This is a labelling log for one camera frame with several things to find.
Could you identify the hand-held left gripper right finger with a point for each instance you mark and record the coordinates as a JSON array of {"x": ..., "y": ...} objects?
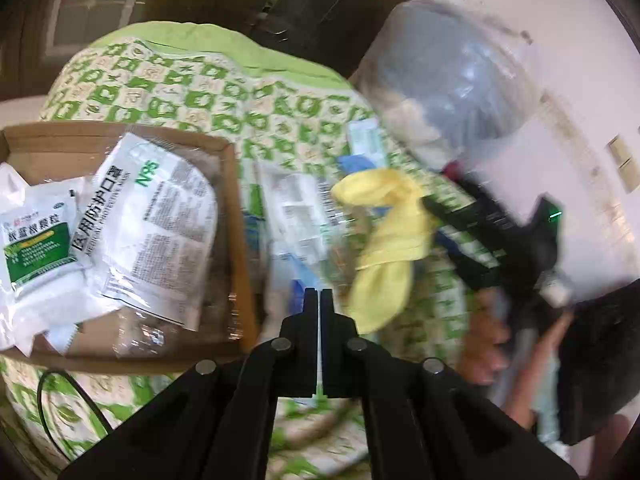
[{"x": 340, "y": 360}]

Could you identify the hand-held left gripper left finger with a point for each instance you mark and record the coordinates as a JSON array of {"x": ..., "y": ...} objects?
[{"x": 300, "y": 360}]

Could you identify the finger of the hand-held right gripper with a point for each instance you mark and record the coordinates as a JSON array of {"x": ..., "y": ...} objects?
[
  {"x": 450, "y": 207},
  {"x": 470, "y": 265}
]

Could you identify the yellow rubber glove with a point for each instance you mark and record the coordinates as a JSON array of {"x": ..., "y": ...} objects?
[{"x": 395, "y": 230}]

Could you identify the brown cardboard box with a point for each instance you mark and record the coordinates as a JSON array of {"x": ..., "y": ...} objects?
[{"x": 50, "y": 150}]

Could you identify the person's right forearm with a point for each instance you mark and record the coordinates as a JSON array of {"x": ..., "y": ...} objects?
[{"x": 535, "y": 375}]

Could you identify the person's right hand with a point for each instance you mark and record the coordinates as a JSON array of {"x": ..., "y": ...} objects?
[{"x": 482, "y": 345}]

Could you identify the blue glove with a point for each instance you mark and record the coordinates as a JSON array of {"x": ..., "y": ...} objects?
[{"x": 357, "y": 166}]

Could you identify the light blue packet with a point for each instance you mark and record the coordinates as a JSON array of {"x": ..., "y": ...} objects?
[{"x": 367, "y": 142}]

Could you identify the clear plastic bag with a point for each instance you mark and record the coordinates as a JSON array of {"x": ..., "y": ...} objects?
[{"x": 450, "y": 80}]

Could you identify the black clothing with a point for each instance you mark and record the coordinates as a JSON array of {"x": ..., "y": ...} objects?
[{"x": 600, "y": 360}]

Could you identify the white printed packet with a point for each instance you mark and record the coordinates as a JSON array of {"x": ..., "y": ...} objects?
[{"x": 295, "y": 215}]

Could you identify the white face mask packet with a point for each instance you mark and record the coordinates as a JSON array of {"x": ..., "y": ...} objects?
[{"x": 150, "y": 240}]

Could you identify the plain white packet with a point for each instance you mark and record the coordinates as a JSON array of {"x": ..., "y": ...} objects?
[{"x": 55, "y": 310}]

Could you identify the green label medicine sachet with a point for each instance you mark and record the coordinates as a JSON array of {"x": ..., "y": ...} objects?
[{"x": 35, "y": 245}]

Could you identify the green printed blanket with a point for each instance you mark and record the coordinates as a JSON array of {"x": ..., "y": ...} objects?
[{"x": 165, "y": 90}]

